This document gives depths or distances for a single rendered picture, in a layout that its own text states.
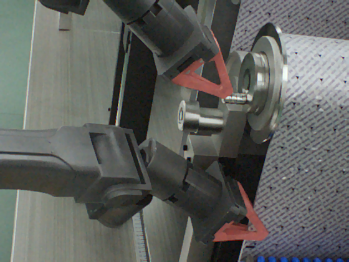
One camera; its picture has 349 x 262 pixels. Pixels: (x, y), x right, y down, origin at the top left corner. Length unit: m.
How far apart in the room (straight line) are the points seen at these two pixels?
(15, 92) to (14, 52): 0.46
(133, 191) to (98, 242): 0.36
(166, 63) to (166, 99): 0.79
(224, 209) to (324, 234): 0.17
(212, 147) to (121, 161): 0.21
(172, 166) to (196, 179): 0.04
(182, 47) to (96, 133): 0.13
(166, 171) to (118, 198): 0.08
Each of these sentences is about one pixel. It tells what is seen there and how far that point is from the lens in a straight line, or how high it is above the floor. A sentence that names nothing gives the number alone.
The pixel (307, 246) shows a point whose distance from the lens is 0.94.
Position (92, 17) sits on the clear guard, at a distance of 1.84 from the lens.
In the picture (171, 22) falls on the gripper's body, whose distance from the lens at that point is 0.75.
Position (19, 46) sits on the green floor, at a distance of 3.94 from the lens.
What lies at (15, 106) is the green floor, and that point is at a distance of 3.32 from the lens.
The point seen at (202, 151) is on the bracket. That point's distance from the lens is 0.91.
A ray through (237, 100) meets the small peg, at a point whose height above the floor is 1.23.
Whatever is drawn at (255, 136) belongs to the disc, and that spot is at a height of 1.19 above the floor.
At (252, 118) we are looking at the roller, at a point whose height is 1.20.
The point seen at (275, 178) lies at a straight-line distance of 0.86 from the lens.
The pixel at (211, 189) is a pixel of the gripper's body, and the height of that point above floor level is 1.14.
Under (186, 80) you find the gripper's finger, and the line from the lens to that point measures 0.79.
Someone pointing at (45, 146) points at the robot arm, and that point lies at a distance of 0.70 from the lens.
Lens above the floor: 1.60
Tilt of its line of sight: 29 degrees down
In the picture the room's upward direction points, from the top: 11 degrees clockwise
